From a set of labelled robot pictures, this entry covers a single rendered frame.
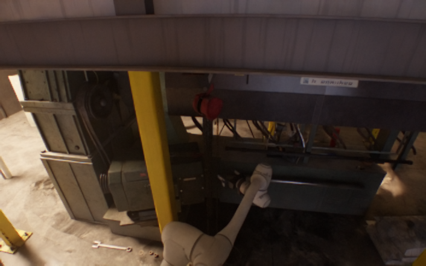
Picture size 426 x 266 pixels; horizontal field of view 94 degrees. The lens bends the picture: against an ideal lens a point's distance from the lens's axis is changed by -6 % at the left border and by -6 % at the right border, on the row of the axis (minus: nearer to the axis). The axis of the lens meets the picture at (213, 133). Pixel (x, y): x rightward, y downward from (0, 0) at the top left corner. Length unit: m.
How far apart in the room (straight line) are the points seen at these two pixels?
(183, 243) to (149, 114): 0.59
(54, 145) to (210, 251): 1.68
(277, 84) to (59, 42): 1.47
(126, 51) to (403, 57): 1.05
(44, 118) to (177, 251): 1.54
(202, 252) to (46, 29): 1.17
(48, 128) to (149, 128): 1.29
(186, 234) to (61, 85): 1.39
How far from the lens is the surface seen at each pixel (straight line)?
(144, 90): 0.95
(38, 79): 2.02
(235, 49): 0.86
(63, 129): 2.07
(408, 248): 2.53
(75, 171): 2.22
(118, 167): 1.83
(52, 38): 1.20
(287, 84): 1.88
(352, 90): 2.04
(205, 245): 1.04
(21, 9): 1.90
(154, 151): 1.08
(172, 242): 1.09
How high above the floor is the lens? 1.89
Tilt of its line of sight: 30 degrees down
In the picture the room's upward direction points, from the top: straight up
